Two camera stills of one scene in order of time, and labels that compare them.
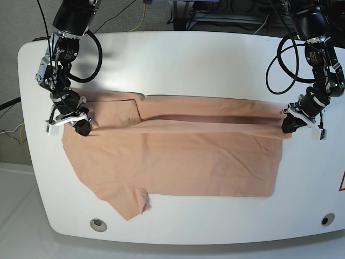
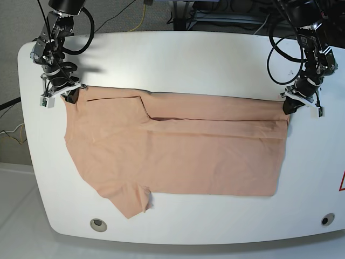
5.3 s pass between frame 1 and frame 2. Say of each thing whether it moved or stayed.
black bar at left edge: stayed
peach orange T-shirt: stayed
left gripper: moved
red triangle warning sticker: stayed
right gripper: moved
